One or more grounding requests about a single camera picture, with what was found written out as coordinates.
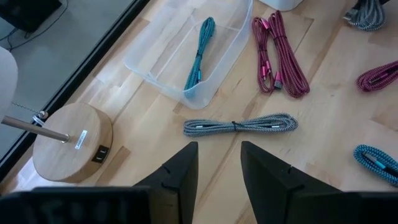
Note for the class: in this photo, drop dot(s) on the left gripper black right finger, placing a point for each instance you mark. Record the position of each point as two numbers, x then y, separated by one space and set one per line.
273 193

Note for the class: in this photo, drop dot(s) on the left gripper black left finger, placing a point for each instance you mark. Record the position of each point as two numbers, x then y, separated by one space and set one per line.
177 193

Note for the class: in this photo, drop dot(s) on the white plastic bin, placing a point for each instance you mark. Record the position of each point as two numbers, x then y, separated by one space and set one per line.
280 3

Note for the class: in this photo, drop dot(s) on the white-shade lamp with wooden base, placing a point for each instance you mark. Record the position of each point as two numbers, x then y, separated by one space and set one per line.
71 149

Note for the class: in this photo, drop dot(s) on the clear plastic container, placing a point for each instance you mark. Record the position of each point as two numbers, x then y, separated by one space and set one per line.
161 46

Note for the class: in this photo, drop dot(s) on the black floor device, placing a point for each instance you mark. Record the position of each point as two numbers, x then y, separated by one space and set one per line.
28 12

